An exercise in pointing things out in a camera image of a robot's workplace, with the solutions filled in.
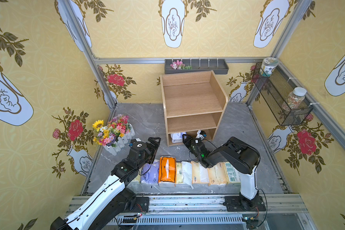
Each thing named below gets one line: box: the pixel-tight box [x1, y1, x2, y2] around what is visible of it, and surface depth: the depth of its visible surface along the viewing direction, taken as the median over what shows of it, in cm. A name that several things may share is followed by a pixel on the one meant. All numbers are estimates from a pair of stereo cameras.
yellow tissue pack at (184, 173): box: [175, 161, 195, 190], surface depth 81 cm
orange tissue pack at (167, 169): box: [158, 155, 177, 184], surface depth 81 cm
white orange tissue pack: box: [190, 160, 209, 184], surface depth 81 cm
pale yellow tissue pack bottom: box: [133, 174, 142, 184], surface depth 81 cm
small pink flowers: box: [170, 59, 193, 70], surface depth 89 cm
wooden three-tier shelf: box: [160, 70, 229, 147], surface depth 85 cm
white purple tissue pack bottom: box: [170, 131, 187, 144], surface depth 94 cm
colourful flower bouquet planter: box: [92, 114, 136, 156], surface depth 87 cm
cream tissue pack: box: [207, 161, 230, 187], surface depth 80 cm
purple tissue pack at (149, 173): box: [140, 160, 160, 184], surface depth 81 cm
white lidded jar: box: [259, 57, 279, 77], surface depth 87 cm
